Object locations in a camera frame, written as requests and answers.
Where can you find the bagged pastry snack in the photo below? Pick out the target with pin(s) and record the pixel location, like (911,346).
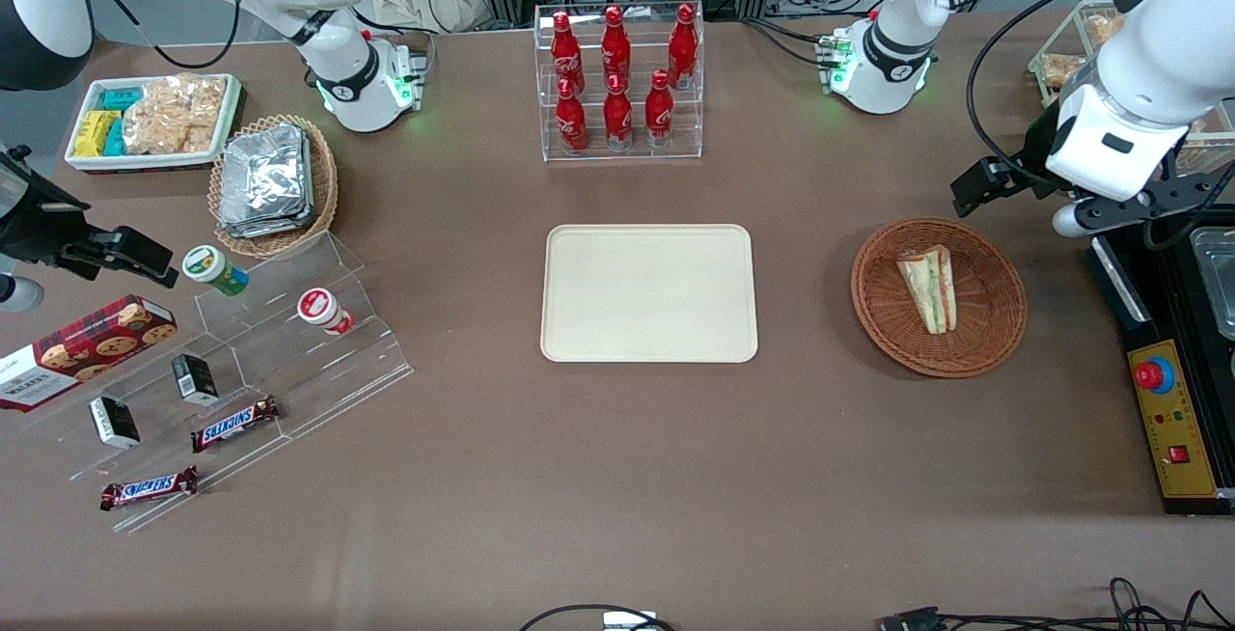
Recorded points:
(1105,29)
(1061,71)

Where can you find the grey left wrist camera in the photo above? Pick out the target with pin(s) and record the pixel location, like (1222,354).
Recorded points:
(1110,211)

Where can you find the clear bag of crackers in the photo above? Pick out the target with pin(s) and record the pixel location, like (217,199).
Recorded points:
(174,115)

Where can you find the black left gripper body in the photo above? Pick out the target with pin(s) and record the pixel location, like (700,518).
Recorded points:
(1034,165)

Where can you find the red tartan cookie box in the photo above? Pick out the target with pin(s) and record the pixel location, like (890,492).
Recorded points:
(77,351)

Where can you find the red emergency stop button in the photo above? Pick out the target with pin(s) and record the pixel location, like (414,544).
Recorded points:
(1153,375)

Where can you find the oval wicker basket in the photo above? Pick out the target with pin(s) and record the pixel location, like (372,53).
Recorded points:
(323,187)

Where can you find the triangle sandwich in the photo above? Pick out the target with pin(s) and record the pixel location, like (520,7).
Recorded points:
(928,288)

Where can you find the small white device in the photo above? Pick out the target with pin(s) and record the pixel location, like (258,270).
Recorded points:
(629,621)

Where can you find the cream plastic tray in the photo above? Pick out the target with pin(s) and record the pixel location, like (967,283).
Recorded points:
(648,293)

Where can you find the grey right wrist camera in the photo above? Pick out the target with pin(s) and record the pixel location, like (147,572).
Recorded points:
(19,294)

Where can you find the red cola bottle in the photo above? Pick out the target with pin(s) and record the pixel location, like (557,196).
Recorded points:
(616,52)
(617,120)
(659,115)
(683,50)
(571,124)
(564,57)

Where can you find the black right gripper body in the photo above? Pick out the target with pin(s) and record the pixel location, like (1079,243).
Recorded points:
(39,229)

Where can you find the clear acrylic bottle rack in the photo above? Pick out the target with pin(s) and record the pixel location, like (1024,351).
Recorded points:
(622,144)

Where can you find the black plug connector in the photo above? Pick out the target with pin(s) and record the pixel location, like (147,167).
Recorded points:
(912,619)

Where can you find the green snack cup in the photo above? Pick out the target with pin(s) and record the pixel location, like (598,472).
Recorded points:
(214,269)

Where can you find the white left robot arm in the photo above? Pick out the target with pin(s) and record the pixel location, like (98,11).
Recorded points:
(1138,71)

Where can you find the teal snack packets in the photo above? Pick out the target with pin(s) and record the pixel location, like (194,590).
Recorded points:
(123,98)

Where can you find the silver foil packet stack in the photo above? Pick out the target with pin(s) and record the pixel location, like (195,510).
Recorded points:
(265,182)

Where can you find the clear acrylic snack case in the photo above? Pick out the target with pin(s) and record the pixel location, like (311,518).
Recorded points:
(1047,42)

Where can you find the clear acrylic stepped display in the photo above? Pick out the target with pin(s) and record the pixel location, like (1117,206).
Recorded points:
(289,370)

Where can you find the clear container on machine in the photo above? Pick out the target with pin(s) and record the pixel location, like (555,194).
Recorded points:
(1218,284)

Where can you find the black control box machine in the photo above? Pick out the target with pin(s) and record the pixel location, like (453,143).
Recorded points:
(1138,313)

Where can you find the white rectangular snack tray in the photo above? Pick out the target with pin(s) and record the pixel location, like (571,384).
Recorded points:
(77,160)

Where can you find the small black box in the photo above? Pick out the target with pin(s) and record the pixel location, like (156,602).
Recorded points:
(114,422)
(196,380)

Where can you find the red snack cup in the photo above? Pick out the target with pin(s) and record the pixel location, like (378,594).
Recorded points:
(323,311)

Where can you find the round wicker basket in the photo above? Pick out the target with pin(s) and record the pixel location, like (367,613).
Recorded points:
(984,322)

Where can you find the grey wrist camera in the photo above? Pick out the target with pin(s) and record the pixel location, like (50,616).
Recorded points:
(1110,211)
(19,294)

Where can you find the snickers chocolate bar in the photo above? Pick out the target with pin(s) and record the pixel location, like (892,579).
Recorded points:
(234,425)
(150,488)

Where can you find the yellow snack packets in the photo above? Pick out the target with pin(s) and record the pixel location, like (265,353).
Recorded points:
(95,134)

